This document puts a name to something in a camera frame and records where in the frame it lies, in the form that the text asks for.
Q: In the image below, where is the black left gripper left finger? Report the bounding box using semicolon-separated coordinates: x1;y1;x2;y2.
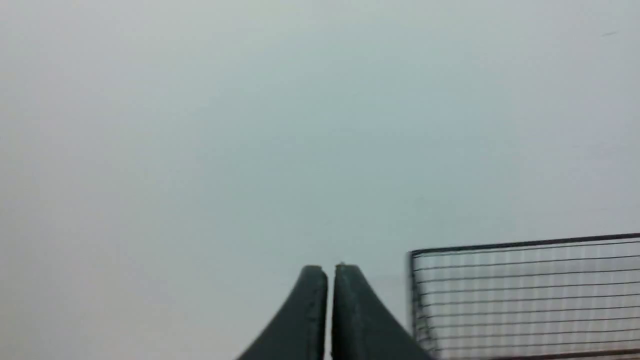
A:
238;265;329;360

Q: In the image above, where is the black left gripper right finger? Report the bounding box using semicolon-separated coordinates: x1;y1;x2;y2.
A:
331;263;432;360

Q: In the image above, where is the black wire mesh shelf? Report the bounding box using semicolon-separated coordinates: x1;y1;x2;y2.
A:
407;232;640;360

